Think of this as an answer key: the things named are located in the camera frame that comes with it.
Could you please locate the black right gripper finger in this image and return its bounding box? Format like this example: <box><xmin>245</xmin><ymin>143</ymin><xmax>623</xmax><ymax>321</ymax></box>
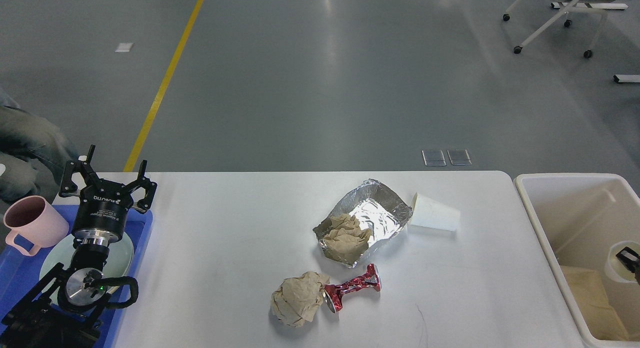
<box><xmin>615</xmin><ymin>247</ymin><xmax>640</xmax><ymax>284</ymax></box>

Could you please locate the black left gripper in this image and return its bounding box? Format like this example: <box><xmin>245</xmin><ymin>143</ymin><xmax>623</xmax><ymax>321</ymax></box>
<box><xmin>59</xmin><ymin>145</ymin><xmax>158</xmax><ymax>247</ymax></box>

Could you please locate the white paper cup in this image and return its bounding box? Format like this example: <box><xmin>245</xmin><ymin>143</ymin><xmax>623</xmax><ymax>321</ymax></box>
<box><xmin>409</xmin><ymin>193</ymin><xmax>461</xmax><ymax>232</ymax></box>
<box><xmin>605</xmin><ymin>241</ymin><xmax>640</xmax><ymax>284</ymax></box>

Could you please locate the light green plate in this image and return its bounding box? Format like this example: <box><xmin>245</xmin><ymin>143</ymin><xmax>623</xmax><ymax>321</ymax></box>
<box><xmin>38</xmin><ymin>233</ymin><xmax>135</xmax><ymax>306</ymax></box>

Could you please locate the brown paper bag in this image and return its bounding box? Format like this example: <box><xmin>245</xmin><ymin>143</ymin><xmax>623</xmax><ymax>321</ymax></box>
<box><xmin>560</xmin><ymin>266</ymin><xmax>630</xmax><ymax>341</ymax></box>

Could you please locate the aluminium foil tray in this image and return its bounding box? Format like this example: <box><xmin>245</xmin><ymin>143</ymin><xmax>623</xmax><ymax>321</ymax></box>
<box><xmin>313</xmin><ymin>179</ymin><xmax>413</xmax><ymax>268</ymax></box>

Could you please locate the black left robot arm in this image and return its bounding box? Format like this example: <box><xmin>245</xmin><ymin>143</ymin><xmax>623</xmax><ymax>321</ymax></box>
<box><xmin>1</xmin><ymin>145</ymin><xmax>158</xmax><ymax>348</ymax></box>

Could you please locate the white plastic bin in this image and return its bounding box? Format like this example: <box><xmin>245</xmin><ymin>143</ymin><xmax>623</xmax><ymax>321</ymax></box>
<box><xmin>514</xmin><ymin>173</ymin><xmax>640</xmax><ymax>348</ymax></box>

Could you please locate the pink mug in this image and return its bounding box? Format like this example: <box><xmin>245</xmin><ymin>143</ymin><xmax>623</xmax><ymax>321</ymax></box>
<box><xmin>3</xmin><ymin>196</ymin><xmax>70</xmax><ymax>257</ymax></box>

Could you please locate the person in jeans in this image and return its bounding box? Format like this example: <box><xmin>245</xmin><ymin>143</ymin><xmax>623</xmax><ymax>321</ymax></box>
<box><xmin>0</xmin><ymin>89</ymin><xmax>79</xmax><ymax>207</ymax></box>

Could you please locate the white bar on floor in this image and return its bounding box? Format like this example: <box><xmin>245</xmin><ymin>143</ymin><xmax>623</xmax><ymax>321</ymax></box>
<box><xmin>613</xmin><ymin>73</ymin><xmax>640</xmax><ymax>84</ymax></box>

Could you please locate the right floor socket plate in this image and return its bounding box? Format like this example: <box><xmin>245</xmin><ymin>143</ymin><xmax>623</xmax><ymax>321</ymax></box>
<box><xmin>446</xmin><ymin>149</ymin><xmax>473</xmax><ymax>166</ymax></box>

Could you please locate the floor socket plate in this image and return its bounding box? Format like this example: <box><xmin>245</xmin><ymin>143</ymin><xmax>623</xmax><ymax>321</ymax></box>
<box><xmin>422</xmin><ymin>149</ymin><xmax>447</xmax><ymax>167</ymax></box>
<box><xmin>446</xmin><ymin>149</ymin><xmax>473</xmax><ymax>166</ymax></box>

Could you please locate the crumpled brown paper ball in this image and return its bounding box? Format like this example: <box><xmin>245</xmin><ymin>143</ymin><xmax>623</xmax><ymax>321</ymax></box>
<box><xmin>270</xmin><ymin>271</ymin><xmax>330</xmax><ymax>328</ymax></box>

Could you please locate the left floor socket plate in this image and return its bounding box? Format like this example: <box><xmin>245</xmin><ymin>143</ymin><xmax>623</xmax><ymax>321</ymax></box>
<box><xmin>422</xmin><ymin>149</ymin><xmax>447</xmax><ymax>167</ymax></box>

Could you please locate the crumpled brown paper in foil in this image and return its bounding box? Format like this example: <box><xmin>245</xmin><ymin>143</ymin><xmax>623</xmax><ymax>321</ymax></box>
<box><xmin>321</xmin><ymin>214</ymin><xmax>373</xmax><ymax>266</ymax></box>

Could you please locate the crushed red can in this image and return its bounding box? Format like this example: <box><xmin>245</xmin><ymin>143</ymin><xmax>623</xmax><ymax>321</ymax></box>
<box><xmin>322</xmin><ymin>263</ymin><xmax>382</xmax><ymax>314</ymax></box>

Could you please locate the white rolling chair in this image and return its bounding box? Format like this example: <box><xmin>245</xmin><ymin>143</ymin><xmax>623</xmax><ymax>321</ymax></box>
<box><xmin>512</xmin><ymin>0</ymin><xmax>629</xmax><ymax>59</ymax></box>

